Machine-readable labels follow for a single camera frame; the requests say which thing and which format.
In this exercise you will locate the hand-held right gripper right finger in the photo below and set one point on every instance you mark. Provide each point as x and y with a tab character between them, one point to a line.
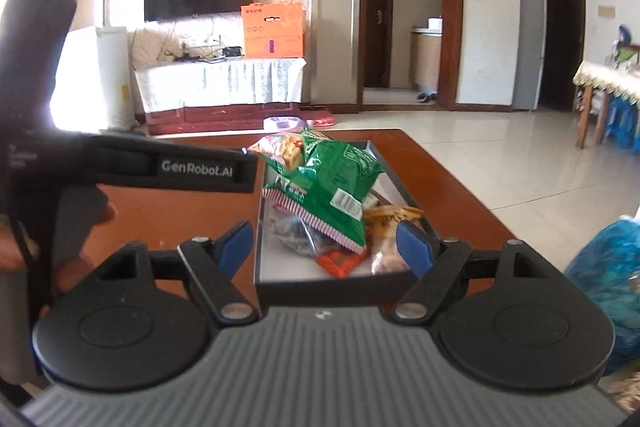
415	247

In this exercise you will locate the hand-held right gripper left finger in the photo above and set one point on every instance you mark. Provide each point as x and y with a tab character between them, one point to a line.
235	242

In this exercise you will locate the yellow bag of round snacks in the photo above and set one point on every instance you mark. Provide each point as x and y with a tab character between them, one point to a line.
390	217

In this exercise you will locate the grey box with white interior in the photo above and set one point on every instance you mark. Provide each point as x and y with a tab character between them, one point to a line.
285	269

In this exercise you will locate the orange wafer bar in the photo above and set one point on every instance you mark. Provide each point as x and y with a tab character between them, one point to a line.
342	264

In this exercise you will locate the striped chip bag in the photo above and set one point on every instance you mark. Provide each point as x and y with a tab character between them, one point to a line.
280	152

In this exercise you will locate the green snack bag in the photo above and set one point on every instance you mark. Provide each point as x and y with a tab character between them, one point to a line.
330	177

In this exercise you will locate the person's left hand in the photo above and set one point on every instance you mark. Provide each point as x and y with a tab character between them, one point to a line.
80	227

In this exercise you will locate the wooden television cabinet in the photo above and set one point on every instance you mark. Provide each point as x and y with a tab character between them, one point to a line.
225	119

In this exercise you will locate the white chest freezer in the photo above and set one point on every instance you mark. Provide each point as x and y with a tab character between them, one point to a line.
110	77

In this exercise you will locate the pale patterned tablecloth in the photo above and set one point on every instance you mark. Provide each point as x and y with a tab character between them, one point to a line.
220	84

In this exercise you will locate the purple bottle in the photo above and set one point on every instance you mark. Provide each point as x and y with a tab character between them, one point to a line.
282	124

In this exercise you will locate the black set-top box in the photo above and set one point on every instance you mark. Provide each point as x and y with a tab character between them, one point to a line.
232	52

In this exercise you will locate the red floor item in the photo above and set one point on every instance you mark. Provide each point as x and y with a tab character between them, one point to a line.
320	122

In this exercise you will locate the pair of slippers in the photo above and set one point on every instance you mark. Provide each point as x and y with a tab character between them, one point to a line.
426	97

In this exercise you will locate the orange gift box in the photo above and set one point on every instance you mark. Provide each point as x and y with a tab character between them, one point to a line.
272	32

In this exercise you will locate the wooden kitchen counter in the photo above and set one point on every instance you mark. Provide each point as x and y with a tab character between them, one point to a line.
426	59

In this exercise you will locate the blue plastic bag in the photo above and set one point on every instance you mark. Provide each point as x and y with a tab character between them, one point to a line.
610	282

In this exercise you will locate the wooden dining table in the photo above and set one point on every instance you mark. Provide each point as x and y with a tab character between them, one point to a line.
585	117

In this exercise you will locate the white container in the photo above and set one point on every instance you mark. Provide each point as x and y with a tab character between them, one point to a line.
435	24

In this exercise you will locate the grey refrigerator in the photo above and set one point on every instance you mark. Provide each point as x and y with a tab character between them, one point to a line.
529	52

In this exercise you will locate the dark wooden door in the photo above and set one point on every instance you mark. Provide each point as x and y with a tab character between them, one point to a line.
380	7
562	47

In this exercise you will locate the blue plastic stool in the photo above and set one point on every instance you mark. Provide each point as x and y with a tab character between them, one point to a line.
625	122

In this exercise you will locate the cream lace tablecloth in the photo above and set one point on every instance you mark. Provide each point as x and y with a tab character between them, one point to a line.
607	79

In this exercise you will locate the blue item on table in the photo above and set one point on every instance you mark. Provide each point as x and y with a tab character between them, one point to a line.
627	49

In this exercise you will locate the white wall socket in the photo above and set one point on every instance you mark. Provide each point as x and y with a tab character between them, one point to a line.
200	41

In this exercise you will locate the wooden door frame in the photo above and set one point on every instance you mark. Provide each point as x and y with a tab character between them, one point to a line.
450	7

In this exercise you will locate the pale wall notice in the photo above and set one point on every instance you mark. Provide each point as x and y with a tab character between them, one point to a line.
606	12

